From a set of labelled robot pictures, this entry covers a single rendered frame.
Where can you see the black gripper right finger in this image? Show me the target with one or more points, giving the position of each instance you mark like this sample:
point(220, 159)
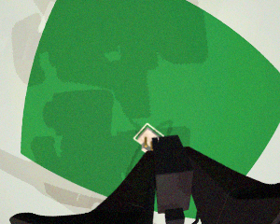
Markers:
point(224, 196)

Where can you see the green circuit board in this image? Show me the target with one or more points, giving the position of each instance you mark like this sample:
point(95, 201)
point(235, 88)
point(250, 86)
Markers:
point(110, 74)

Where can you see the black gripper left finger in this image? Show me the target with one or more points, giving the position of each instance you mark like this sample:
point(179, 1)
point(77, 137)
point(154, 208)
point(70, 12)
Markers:
point(131, 203)

